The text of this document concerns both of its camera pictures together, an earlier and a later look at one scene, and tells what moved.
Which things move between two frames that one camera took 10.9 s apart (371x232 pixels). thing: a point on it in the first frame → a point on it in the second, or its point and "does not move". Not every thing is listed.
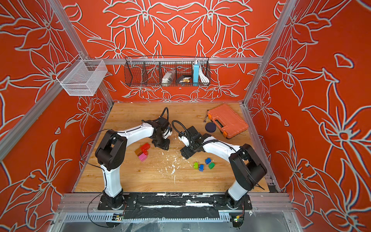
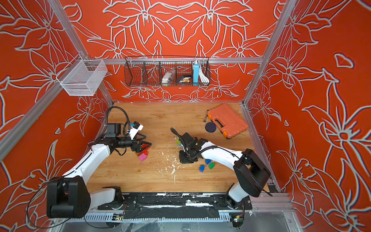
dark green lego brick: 211,165 does not move
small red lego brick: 144,148 does not move
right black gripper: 185,152 → 182,159
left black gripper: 165,146 → 137,149
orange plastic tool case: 227,121 does not move
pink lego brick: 142,157 does not move
